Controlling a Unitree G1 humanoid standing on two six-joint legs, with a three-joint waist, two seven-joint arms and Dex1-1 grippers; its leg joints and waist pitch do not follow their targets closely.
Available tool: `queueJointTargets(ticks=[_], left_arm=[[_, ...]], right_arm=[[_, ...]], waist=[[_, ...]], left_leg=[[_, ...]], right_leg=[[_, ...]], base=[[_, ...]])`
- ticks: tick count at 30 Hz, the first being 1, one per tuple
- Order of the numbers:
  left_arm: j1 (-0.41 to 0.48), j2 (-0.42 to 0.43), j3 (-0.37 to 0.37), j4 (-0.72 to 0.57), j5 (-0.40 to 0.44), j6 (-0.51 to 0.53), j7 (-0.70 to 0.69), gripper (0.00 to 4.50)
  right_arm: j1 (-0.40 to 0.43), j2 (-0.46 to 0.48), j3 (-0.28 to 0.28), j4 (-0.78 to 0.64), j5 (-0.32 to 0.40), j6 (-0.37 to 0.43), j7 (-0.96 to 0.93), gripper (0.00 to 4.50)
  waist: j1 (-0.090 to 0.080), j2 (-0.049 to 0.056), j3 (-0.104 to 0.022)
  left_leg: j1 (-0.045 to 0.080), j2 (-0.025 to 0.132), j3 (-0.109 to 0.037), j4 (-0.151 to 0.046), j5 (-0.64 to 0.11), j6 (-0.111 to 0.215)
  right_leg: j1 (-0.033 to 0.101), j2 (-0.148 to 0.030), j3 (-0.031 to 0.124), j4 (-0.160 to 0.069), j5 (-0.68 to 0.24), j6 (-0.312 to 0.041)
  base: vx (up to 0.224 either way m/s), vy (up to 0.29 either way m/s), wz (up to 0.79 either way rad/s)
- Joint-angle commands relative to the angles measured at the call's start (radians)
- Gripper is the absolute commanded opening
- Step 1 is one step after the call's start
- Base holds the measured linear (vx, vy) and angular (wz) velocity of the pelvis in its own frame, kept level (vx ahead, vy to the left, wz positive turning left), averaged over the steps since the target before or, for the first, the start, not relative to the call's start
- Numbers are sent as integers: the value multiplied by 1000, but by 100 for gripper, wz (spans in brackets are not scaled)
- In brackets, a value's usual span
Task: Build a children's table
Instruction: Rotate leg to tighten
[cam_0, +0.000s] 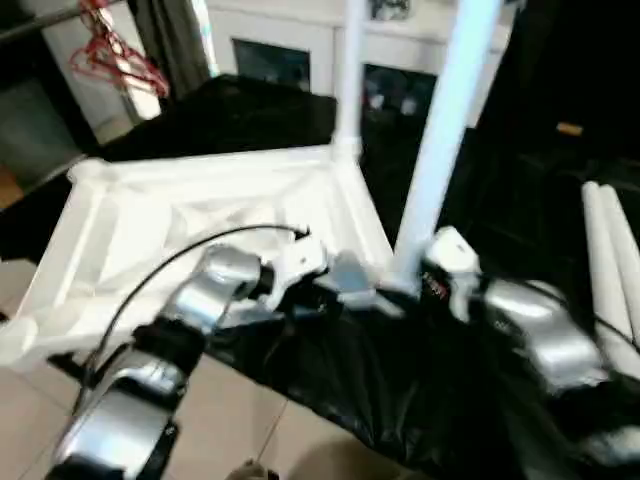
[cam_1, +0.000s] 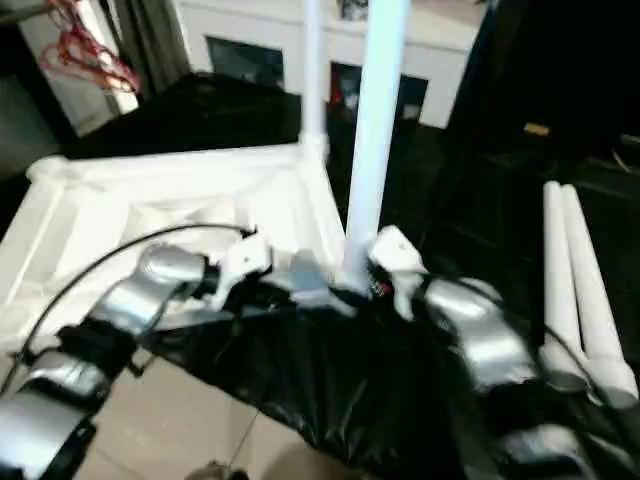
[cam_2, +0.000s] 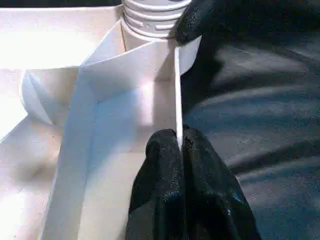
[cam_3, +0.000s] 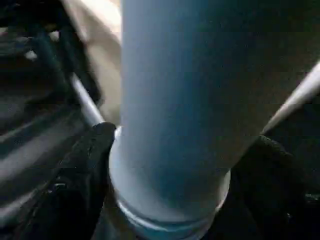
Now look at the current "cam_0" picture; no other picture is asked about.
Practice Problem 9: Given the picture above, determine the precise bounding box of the white plastic table leg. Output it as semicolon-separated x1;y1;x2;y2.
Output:
388;0;503;298
581;179;640;373
334;0;368;163
600;184;640;336

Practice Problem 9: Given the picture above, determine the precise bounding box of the white plastic table top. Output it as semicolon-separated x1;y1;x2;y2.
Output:
0;144;412;368

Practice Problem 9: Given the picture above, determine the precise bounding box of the black plastic mat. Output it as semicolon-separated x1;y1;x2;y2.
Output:
0;76;640;480

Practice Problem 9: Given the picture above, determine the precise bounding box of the white cabinet with glass doors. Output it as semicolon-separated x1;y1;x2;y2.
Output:
204;0;513;127

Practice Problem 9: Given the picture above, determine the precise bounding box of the dark object on cabinet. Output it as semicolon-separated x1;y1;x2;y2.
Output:
371;0;413;22

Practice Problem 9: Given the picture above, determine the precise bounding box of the grey curtain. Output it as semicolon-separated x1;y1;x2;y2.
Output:
129;0;217;97

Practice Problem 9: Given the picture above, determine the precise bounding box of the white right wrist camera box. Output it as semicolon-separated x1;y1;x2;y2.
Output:
419;226;483;323

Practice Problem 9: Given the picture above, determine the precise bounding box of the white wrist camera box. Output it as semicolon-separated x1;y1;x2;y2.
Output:
264;234;332;298
419;226;483;323

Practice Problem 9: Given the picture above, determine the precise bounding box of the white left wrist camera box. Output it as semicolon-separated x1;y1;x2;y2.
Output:
264;234;332;298

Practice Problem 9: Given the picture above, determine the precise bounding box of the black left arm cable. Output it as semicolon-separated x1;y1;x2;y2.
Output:
84;224;313;393

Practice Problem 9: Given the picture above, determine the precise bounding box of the dark metal clothes rail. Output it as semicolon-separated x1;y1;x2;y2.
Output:
0;0;103;43

